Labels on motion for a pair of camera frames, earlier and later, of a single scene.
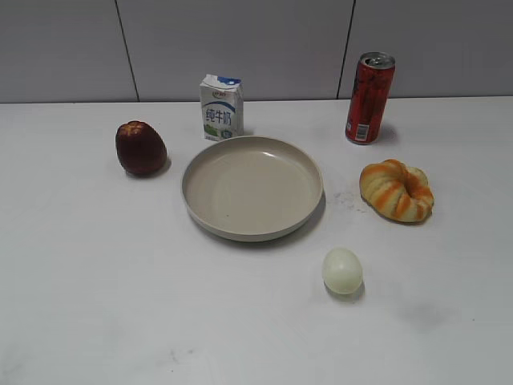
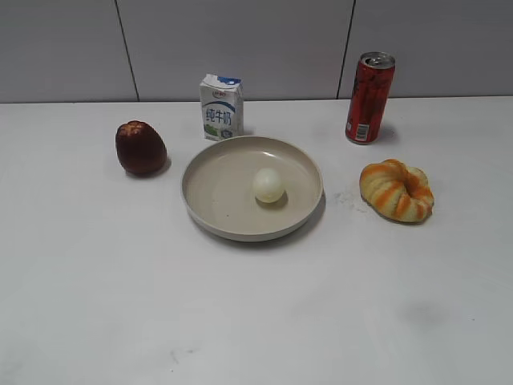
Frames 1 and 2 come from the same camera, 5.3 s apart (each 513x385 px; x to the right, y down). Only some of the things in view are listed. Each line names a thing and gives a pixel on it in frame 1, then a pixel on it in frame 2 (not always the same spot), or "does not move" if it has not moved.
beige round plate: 252,188 does not move
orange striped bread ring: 397,192 does not move
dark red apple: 139,148 does not move
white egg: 342,271 → 268,185
